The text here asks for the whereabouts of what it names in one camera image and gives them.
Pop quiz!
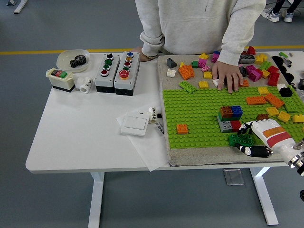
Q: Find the person's left hand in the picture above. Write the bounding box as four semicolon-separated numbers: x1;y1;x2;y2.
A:
211;59;244;94

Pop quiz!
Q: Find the person's right hand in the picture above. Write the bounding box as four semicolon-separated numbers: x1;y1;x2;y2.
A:
132;47;159;62

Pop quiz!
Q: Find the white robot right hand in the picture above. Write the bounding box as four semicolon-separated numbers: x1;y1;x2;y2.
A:
235;118;297;160

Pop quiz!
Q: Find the dark green long brick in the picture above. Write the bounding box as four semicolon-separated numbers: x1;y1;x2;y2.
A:
228;133;255;147
217;113;243;124

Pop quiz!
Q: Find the lime green studded baseplate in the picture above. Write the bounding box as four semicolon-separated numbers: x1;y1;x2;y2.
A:
162;85;304;150

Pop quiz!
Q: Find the light grey long brick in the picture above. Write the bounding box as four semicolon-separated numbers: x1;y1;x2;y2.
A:
238;54;256;64

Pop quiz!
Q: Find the large magenta brick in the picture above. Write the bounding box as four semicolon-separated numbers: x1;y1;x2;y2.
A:
248;69;264;83

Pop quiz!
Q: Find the blue square brick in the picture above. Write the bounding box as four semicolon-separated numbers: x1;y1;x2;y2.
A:
230;105;244;117

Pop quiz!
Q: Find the lime green square brick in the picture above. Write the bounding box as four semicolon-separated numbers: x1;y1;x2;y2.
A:
258;60;273;71

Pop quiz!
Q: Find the wide orange brick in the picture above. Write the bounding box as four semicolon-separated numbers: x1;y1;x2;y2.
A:
178;64;196;80

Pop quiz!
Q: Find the lime green long brick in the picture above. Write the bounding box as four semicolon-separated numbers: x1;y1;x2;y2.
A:
179;80;198;94

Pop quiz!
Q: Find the red long brick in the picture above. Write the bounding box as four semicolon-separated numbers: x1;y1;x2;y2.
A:
267;72;281;87

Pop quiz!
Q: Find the orange square brick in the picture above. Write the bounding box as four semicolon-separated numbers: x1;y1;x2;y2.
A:
176;123;189;135

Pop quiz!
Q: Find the grey emergency-stop control box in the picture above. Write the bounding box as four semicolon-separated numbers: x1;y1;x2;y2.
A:
114;51;141;96

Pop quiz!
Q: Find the light green flat plate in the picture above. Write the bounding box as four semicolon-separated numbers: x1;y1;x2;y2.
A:
283;96;304;114

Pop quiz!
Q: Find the grey four-button control box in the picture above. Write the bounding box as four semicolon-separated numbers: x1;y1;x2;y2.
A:
94;53;121;93

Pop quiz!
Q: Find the silver floor plate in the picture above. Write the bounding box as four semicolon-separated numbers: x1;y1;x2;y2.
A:
223;168;245;186

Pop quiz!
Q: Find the person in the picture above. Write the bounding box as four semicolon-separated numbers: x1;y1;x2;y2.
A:
261;0;304;23
132;0;267;94

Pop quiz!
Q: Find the white table leg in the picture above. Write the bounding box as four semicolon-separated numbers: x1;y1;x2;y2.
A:
87;171;105;228
249;167;280;226

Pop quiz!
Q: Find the white tube with writing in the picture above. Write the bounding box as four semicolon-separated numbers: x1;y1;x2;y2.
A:
147;106;158;125

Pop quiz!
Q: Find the white pipe tee fitting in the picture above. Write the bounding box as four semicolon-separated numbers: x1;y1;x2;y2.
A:
74;76;94;94

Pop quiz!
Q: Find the white printed label strip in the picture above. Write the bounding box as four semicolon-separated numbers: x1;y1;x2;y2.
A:
154;121;166;138

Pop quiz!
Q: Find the white plastic bowl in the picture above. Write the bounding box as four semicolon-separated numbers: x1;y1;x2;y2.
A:
56;49;91;73

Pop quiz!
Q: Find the grey-brown mat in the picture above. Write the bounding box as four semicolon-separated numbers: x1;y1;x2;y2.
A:
156;52;304;167

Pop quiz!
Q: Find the white paper sheet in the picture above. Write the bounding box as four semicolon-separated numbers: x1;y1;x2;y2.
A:
115;111;168;172

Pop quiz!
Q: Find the white desk foot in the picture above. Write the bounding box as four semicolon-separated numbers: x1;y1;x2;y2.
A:
7;0;29;14

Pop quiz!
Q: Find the white wall switch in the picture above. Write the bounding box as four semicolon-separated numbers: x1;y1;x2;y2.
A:
120;113;150;137

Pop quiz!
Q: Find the cream red-green switch box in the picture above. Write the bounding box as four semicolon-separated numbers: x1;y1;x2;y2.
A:
45;67;76;93

